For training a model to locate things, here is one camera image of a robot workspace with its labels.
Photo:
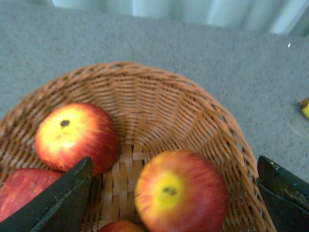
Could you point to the red apple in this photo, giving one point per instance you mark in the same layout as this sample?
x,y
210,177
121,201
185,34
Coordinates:
x,y
76,131
121,226
23,185
180,191

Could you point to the yellow banana far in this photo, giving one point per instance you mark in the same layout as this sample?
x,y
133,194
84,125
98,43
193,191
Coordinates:
x,y
304,106

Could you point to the white pleated curtain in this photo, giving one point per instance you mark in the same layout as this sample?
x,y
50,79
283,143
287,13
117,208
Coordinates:
x,y
272,16

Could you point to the left brown wicker basket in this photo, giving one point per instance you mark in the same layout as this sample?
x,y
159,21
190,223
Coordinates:
x,y
154,111

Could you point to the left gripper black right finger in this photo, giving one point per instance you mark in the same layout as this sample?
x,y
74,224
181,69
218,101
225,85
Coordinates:
x,y
285,195

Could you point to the red apple front in basket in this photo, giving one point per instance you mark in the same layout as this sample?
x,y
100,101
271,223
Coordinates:
x,y
23,185

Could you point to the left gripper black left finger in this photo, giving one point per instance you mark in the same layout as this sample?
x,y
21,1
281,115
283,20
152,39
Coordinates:
x,y
59,208

